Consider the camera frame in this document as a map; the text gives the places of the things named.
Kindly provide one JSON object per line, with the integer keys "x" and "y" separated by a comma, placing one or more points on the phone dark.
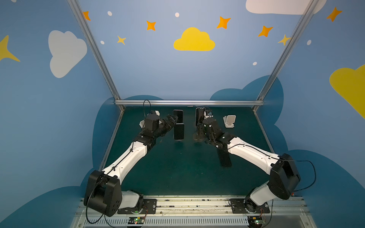
{"x": 199, "y": 136}
{"x": 224, "y": 158}
{"x": 179, "y": 131}

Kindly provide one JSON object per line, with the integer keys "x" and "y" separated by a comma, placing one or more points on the back right phone silver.
{"x": 199, "y": 115}

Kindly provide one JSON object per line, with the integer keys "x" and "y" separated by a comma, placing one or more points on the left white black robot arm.
{"x": 103, "y": 191}

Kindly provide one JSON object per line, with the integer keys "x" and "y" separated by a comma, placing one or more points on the aluminium frame post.
{"x": 78, "y": 13}
{"x": 299, "y": 29}

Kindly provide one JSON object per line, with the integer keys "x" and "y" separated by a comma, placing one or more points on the green circuit board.
{"x": 136, "y": 220}
{"x": 255, "y": 222}

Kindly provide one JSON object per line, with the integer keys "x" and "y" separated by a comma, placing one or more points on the left green circuit board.
{"x": 136, "y": 220}

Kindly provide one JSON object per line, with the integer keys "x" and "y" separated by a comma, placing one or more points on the left aluminium frame post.
{"x": 78, "y": 13}

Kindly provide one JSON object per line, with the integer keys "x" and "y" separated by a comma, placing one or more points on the white stand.
{"x": 229, "y": 121}
{"x": 142, "y": 123}

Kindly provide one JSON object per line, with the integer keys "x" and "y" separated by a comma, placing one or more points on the back horizontal aluminium bar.
{"x": 191, "y": 102}

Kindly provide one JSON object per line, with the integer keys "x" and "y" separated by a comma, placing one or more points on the back left phone purple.
{"x": 179, "y": 114}

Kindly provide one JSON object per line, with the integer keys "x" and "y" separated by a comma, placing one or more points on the right green circuit board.
{"x": 255, "y": 222}

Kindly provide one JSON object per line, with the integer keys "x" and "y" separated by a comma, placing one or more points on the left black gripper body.
{"x": 170, "y": 122}

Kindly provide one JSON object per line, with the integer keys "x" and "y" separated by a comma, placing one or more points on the right aluminium frame post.
{"x": 299, "y": 29}

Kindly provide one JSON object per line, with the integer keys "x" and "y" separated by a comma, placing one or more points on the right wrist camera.
{"x": 208, "y": 114}

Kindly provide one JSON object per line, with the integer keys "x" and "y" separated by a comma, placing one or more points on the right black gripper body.
{"x": 205, "y": 128}

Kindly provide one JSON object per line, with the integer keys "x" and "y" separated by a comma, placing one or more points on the aluminium mounting rail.
{"x": 201, "y": 212}

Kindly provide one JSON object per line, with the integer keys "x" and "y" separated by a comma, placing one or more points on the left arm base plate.
{"x": 148, "y": 206}

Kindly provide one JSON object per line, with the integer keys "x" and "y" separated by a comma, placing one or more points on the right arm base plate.
{"x": 241, "y": 206}

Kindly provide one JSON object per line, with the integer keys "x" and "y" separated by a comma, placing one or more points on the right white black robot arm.
{"x": 284, "y": 175}

